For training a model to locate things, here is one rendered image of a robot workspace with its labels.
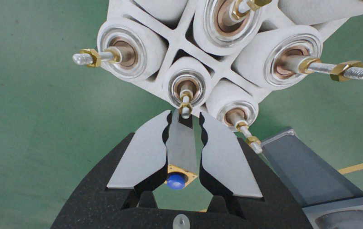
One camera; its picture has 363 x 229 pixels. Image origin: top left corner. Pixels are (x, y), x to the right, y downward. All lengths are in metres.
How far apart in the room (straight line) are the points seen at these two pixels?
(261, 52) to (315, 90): 0.48
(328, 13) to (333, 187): 0.50
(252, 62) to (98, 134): 0.77
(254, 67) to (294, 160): 0.51
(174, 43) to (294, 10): 0.21
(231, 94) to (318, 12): 0.16
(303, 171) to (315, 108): 0.28
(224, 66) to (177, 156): 0.23
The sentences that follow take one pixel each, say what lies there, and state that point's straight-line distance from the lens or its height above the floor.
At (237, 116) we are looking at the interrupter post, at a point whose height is 0.27.
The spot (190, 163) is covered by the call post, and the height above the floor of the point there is 0.29.
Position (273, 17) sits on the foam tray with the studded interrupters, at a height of 0.18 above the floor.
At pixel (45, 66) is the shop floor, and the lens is 0.73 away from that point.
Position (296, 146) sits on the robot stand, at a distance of 0.70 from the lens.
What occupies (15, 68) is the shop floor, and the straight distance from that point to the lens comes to 0.84.
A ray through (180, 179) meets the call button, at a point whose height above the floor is 0.33.
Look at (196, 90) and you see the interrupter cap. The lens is 0.21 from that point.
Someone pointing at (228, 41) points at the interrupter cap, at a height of 0.25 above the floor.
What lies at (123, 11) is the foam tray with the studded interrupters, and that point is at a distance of 0.30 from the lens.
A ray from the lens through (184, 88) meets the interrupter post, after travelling 0.19.
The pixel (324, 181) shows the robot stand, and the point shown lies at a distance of 0.64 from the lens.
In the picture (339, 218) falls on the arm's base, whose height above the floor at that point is 0.31.
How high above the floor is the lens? 0.45
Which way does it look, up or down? 58 degrees down
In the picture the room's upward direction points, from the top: 174 degrees counter-clockwise
